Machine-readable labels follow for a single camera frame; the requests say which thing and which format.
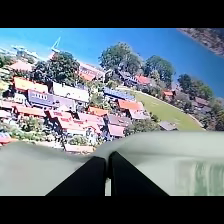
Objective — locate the beige garment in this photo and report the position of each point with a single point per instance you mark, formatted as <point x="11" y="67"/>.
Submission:
<point x="33" y="170"/>

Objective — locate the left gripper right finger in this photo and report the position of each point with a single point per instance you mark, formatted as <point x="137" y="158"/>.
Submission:
<point x="130" y="180"/>

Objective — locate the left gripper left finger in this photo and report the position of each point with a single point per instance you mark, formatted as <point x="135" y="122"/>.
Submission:
<point x="88" y="178"/>

